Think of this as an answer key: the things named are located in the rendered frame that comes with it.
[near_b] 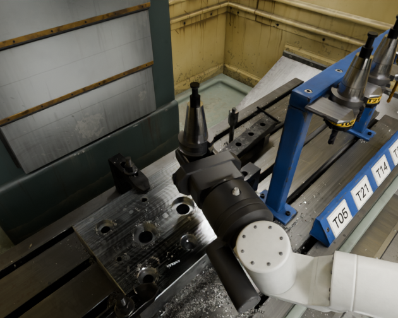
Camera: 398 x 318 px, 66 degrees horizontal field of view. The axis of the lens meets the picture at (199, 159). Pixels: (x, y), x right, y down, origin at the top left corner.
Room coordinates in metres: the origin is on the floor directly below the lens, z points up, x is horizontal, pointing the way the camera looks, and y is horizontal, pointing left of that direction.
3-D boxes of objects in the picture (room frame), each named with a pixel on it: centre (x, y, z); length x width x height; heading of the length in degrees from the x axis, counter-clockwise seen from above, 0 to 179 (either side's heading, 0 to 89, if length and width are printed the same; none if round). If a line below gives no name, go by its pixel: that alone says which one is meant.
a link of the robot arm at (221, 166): (0.33, -0.04, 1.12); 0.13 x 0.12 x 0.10; 115
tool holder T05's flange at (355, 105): (0.47, -0.26, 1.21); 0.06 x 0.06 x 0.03
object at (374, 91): (0.51, -0.30, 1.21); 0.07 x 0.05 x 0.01; 44
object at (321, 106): (0.43, -0.22, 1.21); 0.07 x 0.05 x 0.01; 44
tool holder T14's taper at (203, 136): (0.42, 0.01, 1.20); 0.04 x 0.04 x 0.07
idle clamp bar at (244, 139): (0.66, -0.13, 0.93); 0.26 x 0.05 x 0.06; 139
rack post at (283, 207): (0.47, -0.19, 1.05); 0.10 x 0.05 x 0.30; 44
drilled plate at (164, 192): (0.37, 0.07, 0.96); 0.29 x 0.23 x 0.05; 134
